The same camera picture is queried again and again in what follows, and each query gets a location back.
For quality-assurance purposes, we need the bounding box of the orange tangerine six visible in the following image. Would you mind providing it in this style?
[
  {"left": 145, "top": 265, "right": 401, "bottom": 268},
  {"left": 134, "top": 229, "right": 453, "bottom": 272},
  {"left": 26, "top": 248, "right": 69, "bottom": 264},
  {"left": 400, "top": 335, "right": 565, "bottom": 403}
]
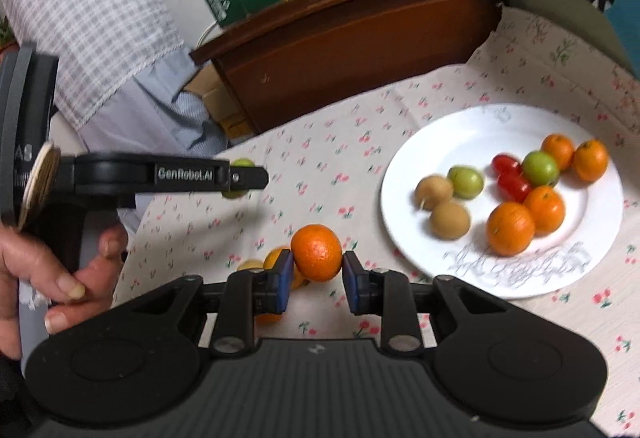
[{"left": 291, "top": 224, "right": 342, "bottom": 282}]

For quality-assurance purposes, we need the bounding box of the brown longan one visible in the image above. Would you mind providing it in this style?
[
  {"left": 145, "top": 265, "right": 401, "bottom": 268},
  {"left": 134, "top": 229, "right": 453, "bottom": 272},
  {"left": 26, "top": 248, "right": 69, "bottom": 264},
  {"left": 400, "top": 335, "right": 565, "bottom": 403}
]
[{"left": 413, "top": 175, "right": 454, "bottom": 211}]

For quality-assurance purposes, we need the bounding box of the small green plum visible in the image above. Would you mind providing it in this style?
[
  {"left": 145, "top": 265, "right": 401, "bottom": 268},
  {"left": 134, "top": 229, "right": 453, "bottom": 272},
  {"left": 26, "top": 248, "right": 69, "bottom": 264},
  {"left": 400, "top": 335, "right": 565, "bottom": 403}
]
[{"left": 447, "top": 166, "right": 484, "bottom": 200}]

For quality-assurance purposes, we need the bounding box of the orange tangerine four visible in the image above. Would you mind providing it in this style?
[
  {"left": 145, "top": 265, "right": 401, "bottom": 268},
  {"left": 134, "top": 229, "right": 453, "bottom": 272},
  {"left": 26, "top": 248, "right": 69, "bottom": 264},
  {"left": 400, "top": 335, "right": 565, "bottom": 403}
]
[{"left": 486, "top": 201, "right": 536, "bottom": 257}]

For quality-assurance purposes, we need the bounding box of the red cherry tomato long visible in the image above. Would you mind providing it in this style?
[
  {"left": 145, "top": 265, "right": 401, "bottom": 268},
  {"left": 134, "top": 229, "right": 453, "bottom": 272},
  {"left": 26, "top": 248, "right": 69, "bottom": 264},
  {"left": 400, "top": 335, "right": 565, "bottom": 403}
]
[{"left": 497, "top": 173, "right": 532, "bottom": 203}]

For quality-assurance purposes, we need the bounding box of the red cherry tomato small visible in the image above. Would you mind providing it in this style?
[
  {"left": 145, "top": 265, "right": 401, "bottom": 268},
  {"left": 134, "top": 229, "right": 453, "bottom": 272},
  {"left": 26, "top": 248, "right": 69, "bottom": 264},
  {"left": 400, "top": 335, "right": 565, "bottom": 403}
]
[{"left": 491, "top": 153, "right": 522, "bottom": 176}]

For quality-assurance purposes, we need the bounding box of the orange tangerine three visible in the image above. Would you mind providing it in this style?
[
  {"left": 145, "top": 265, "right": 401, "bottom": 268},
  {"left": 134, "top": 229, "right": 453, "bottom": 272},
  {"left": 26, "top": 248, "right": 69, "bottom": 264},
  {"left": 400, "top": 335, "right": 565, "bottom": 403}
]
[{"left": 524, "top": 186, "right": 565, "bottom": 236}]

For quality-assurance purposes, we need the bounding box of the orange tangerine one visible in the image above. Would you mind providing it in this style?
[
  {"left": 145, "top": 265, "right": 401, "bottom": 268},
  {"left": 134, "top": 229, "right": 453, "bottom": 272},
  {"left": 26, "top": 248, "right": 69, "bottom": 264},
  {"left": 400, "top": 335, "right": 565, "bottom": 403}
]
[{"left": 541, "top": 134, "right": 575, "bottom": 173}]

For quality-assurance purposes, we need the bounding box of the orange tangerine two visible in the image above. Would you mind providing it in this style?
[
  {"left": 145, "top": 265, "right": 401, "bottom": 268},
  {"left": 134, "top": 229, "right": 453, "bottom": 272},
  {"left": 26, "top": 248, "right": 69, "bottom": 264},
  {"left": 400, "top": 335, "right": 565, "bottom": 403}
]
[{"left": 572, "top": 139, "right": 608, "bottom": 183}]

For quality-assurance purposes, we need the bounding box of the orange tangerine five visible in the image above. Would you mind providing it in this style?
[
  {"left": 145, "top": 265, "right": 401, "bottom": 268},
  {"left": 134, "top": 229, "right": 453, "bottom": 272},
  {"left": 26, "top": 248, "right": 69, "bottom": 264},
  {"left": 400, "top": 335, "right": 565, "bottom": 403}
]
[{"left": 255, "top": 314, "right": 282, "bottom": 325}]

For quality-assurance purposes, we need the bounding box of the person left hand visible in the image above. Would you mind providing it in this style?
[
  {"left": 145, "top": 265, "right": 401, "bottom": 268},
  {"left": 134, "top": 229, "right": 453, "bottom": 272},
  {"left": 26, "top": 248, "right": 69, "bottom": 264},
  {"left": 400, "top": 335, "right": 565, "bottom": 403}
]
[{"left": 1, "top": 224, "right": 128, "bottom": 360}]

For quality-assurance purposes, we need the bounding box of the brown longan three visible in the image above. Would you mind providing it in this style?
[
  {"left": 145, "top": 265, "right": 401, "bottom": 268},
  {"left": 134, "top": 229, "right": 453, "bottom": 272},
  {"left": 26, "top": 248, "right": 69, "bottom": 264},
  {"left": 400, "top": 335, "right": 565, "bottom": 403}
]
[{"left": 236, "top": 259, "right": 264, "bottom": 271}]

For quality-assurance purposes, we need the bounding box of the blue gray hanging cloth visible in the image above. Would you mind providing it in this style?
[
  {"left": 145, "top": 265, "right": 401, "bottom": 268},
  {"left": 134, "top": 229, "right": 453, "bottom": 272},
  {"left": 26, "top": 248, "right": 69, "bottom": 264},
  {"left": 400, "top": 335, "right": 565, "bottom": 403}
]
[{"left": 78, "top": 47, "right": 228, "bottom": 158}]

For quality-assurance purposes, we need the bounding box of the lone green plum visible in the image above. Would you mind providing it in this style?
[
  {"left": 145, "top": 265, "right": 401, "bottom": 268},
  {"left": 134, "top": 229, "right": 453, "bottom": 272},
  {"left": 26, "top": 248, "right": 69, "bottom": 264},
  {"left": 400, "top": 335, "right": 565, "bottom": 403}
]
[{"left": 221, "top": 158, "right": 255, "bottom": 200}]

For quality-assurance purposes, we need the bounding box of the cardboard box on floor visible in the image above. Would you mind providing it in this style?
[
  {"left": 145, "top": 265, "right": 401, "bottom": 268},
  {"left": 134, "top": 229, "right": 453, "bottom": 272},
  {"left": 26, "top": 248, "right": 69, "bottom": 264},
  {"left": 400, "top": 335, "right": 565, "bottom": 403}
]
[{"left": 184, "top": 65, "right": 254, "bottom": 140}]

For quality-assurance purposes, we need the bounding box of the checkered white curtain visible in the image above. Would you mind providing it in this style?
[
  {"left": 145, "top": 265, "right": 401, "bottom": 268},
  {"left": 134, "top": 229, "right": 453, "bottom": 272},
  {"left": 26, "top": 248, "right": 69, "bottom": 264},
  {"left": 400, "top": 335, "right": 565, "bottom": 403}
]
[{"left": 1, "top": 0, "right": 184, "bottom": 129}]

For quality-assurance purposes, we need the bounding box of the brown wooden cabinet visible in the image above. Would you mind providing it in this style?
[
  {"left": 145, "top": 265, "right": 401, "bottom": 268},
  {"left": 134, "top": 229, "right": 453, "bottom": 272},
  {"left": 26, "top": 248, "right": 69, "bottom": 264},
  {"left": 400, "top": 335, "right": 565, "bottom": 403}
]
[{"left": 191, "top": 0, "right": 503, "bottom": 133}]

